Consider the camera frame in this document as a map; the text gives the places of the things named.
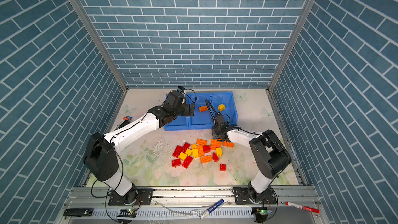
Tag yellow lego brick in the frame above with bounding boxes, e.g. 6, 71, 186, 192
178, 152, 188, 161
192, 148, 199, 158
216, 147, 222, 157
218, 104, 226, 112

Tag orange lego brick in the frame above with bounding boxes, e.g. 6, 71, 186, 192
200, 155, 212, 164
222, 142, 234, 148
210, 139, 222, 150
199, 106, 208, 112

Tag blue three-compartment bin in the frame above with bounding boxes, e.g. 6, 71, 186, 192
163, 91, 238, 131

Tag red lego brick large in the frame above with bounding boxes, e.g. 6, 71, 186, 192
173, 143, 191, 158

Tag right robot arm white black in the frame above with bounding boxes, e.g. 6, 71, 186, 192
205, 100, 292, 203

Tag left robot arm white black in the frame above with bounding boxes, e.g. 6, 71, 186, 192
83, 86, 196, 205

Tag red lego brick tilted small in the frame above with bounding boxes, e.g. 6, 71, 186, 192
212, 152, 219, 162

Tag orange lego brick bottom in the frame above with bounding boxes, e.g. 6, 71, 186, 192
200, 155, 212, 164

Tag red lego brick small lone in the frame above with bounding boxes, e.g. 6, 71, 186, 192
220, 164, 226, 172

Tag red lego brick long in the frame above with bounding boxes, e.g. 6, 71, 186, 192
181, 156, 193, 169

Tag blue stapler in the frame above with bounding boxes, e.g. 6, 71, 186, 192
113, 116, 132, 131

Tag red lego brick bottom left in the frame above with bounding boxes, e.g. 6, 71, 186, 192
172, 159, 181, 168

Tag blue white marker pen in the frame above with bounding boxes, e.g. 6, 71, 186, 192
199, 199, 224, 219

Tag red white marker pen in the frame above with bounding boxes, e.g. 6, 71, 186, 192
286, 202, 320, 214

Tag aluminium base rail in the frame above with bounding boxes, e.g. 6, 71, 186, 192
56, 185, 328, 224

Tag black flat device on rail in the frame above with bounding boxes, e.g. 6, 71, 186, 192
63, 208, 94, 217

